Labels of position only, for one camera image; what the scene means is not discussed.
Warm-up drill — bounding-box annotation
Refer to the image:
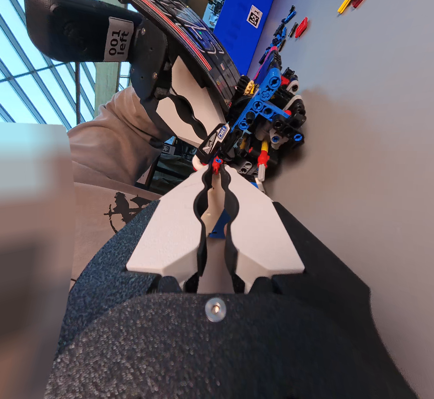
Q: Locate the person's left forearm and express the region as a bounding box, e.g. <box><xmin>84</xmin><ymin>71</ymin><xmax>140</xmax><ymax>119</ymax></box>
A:
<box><xmin>67</xmin><ymin>87</ymin><xmax>177</xmax><ymax>189</ymax></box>

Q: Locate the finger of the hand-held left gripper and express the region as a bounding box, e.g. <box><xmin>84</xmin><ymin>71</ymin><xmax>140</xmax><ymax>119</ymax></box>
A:
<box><xmin>172</xmin><ymin>56</ymin><xmax>227</xmax><ymax>139</ymax></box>
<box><xmin>155</xmin><ymin>96</ymin><xmax>208</xmax><ymax>147</ymax></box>

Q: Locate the slanted glass roof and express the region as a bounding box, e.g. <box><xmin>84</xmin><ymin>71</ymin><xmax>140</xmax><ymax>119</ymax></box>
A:
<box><xmin>0</xmin><ymin>0</ymin><xmax>146</xmax><ymax>124</ymax></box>

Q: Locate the blue storage bin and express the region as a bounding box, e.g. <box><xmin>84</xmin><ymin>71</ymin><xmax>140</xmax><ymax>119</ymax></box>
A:
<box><xmin>214</xmin><ymin>0</ymin><xmax>283</xmax><ymax>75</ymax></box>

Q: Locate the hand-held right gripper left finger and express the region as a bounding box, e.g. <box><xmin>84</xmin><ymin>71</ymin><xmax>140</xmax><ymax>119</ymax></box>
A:
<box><xmin>125</xmin><ymin>167</ymin><xmax>213</xmax><ymax>292</ymax></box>

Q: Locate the white and blue lego panel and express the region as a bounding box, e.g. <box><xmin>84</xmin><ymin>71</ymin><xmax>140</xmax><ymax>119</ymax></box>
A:
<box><xmin>193</xmin><ymin>158</ymin><xmax>232</xmax><ymax>293</ymax></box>

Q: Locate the lego race car model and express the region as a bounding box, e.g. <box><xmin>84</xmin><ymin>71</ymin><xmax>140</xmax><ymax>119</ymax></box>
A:
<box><xmin>115</xmin><ymin>0</ymin><xmax>306</xmax><ymax>192</ymax></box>

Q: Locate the person's leg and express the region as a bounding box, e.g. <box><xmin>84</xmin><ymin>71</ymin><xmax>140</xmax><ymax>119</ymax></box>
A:
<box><xmin>149</xmin><ymin>153</ymin><xmax>196</xmax><ymax>196</ymax></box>

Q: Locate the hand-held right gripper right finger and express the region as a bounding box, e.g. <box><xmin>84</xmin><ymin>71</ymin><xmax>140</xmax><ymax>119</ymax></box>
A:
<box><xmin>219</xmin><ymin>165</ymin><xmax>306</xmax><ymax>294</ymax></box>

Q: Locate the heap of blue black pins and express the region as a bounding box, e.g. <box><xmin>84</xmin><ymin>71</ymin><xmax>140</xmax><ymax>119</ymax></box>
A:
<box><xmin>259</xmin><ymin>5</ymin><xmax>299</xmax><ymax>64</ymax></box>

